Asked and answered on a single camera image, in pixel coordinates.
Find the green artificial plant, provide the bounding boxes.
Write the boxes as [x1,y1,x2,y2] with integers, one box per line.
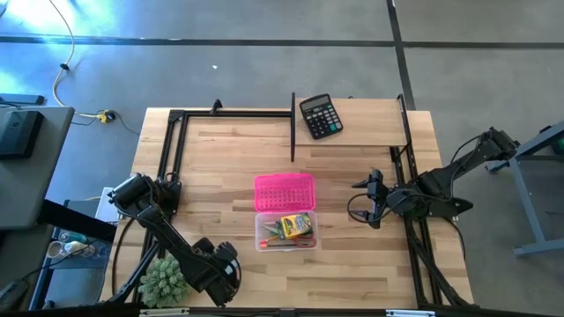
[137,254,191,309]

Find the black desk calculator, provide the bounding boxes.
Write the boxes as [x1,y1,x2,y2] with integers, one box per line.
[299,92,344,141]

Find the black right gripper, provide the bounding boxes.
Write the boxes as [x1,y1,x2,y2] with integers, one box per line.
[351,170,415,230]

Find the clear bottle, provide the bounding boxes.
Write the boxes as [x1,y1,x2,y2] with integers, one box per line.
[47,240,96,260]

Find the black device with cable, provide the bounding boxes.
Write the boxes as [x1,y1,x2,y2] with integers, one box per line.
[0,279,30,310]

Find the yellow pencil red eraser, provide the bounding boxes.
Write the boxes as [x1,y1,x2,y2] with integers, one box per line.
[258,237,287,250]

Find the white paper sheet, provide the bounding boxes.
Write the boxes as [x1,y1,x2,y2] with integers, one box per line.
[94,187,120,223]

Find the clear pencil box pink lid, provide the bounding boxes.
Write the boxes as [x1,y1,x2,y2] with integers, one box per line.
[254,173,319,253]

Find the orange-handled scissors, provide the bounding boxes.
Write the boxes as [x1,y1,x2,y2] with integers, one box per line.
[281,235,317,249]

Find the black utility cart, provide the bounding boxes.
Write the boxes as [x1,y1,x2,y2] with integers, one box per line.
[26,198,118,312]

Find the black box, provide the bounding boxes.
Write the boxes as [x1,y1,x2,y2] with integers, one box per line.
[0,109,45,160]

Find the white floor cable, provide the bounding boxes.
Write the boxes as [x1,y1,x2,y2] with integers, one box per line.
[47,0,111,121]

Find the grey metal table frame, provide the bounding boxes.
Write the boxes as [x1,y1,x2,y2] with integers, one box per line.
[484,121,564,257]

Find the grey desk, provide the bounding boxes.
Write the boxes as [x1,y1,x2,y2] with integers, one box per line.
[0,105,76,231]

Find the flat black device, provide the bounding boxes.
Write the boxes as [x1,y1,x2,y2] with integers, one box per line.
[0,92,46,106]

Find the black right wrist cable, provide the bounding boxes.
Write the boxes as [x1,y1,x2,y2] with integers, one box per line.
[346,192,397,225]

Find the black rig frame rail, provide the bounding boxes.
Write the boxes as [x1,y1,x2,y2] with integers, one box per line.
[390,144,475,308]

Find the yellow green crayon box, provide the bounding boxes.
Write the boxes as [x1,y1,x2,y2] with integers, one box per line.
[275,212,315,241]

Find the black table edge bar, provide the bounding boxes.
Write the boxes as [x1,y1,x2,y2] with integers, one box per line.
[100,302,564,317]

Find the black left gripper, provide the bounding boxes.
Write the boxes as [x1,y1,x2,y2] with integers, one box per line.
[193,237,242,308]

